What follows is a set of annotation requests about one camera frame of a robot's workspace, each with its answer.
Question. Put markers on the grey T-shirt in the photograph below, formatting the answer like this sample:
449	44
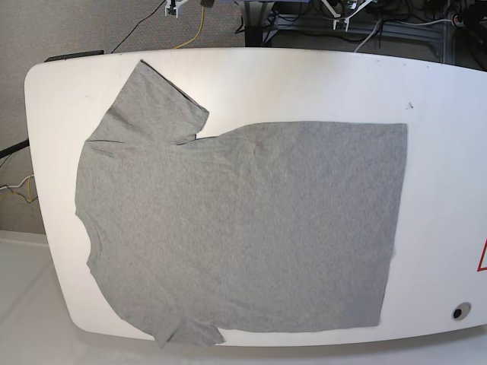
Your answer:
271	227

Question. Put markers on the black table leg post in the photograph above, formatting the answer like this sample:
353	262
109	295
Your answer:
253	36

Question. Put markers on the red triangle sticker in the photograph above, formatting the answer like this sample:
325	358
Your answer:
482	266

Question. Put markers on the black table mount hole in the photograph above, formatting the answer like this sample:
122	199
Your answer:
461	311

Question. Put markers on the black bar behind table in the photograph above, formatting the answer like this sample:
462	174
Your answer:
74	55

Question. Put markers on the aluminium frame rail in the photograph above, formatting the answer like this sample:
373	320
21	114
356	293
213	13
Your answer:
439	35

